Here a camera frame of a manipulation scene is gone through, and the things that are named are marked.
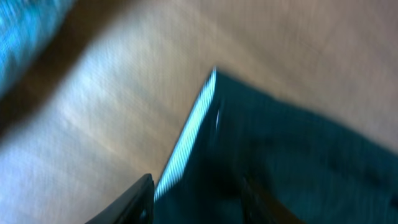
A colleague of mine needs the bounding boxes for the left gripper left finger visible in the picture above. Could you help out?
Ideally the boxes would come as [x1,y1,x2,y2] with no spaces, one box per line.
[86,174,155,224]

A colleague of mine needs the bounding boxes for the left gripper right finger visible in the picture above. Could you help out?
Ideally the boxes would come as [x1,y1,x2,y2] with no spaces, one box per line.
[241,178,305,224]

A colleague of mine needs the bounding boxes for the black shorts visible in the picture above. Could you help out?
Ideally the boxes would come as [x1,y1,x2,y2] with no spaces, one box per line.
[154,70,397,223]

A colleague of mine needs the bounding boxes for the folded light blue jeans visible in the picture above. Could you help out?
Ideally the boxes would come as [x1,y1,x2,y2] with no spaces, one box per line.
[1,0,75,96]

